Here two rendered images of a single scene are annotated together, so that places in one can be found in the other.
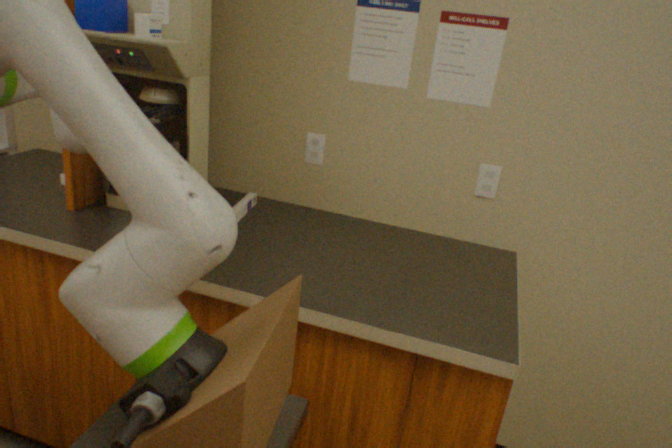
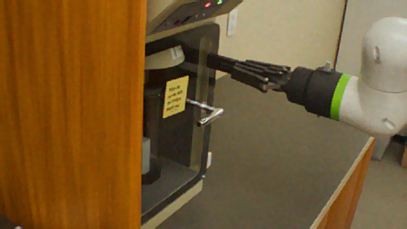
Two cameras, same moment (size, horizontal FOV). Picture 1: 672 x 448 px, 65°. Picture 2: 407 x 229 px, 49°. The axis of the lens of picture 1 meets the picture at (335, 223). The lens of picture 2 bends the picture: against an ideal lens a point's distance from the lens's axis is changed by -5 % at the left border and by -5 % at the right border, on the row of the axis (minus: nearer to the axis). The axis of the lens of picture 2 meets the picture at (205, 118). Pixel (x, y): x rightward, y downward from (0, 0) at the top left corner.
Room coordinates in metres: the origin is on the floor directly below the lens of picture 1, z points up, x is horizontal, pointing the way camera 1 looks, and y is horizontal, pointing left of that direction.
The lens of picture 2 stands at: (1.32, 1.46, 1.63)
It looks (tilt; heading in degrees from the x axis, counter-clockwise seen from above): 25 degrees down; 285
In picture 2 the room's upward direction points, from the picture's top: 5 degrees clockwise
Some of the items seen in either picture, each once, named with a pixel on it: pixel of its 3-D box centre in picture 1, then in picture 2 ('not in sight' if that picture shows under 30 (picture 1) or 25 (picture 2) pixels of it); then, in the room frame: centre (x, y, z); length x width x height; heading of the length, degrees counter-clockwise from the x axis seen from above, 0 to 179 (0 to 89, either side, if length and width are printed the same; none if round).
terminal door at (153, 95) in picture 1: (143, 142); (173, 125); (1.60, 0.63, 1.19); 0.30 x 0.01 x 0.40; 74
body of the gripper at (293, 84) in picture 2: not in sight; (289, 82); (1.38, 0.57, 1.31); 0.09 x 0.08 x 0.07; 165
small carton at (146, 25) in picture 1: (148, 26); not in sight; (1.53, 0.58, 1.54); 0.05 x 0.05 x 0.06; 70
